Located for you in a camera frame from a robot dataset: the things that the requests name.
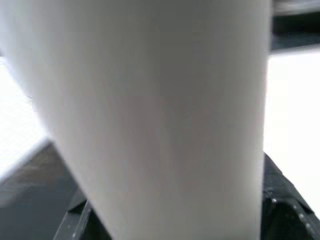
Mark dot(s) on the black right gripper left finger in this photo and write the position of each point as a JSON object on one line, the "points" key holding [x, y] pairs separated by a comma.
{"points": [[80, 225]]}

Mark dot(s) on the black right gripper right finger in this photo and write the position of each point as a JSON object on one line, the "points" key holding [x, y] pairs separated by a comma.
{"points": [[282, 220]]}

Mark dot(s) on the white plastic table top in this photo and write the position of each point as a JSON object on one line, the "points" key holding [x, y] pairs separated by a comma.
{"points": [[292, 112]]}

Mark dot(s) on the white plastic table leg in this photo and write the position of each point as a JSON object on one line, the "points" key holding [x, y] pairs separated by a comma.
{"points": [[162, 112]]}

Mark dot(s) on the black table cloth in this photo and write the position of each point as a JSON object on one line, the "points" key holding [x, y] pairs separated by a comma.
{"points": [[30, 195]]}

